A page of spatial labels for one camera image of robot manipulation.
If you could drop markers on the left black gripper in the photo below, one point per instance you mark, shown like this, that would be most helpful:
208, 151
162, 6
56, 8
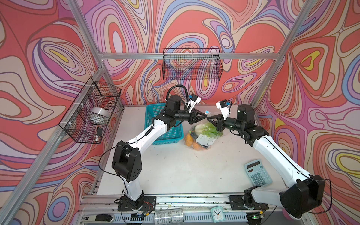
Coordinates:
192, 116

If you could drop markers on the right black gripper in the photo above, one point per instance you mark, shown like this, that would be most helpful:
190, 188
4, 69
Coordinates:
219, 121

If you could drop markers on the green lettuce leaf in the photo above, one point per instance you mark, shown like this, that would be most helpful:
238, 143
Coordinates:
208, 130

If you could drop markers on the clear zip top bag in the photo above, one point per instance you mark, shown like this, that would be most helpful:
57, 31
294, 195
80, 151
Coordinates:
202, 142

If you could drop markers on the brown potato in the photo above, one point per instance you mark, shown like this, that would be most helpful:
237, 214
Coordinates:
189, 141

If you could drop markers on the teal plastic basket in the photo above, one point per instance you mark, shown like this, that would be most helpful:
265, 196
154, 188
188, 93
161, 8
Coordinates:
171, 135

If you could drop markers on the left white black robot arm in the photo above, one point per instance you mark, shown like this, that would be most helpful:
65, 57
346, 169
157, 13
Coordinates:
127, 159

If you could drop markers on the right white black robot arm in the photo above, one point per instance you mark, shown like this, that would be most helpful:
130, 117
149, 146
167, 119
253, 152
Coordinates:
303, 192

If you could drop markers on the teal calculator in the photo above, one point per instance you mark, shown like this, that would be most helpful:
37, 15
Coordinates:
257, 173

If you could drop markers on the small teal alarm clock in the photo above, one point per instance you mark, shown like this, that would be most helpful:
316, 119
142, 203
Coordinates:
217, 214

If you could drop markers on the silver drink can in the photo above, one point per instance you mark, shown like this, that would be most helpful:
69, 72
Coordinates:
169, 217

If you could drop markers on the back black wire basket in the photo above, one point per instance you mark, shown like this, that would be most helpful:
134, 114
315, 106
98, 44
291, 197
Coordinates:
192, 63

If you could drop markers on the black wire basket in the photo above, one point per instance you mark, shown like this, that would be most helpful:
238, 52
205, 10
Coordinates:
77, 125
192, 63

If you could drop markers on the left black wire basket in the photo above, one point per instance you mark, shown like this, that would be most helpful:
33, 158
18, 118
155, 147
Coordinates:
77, 125

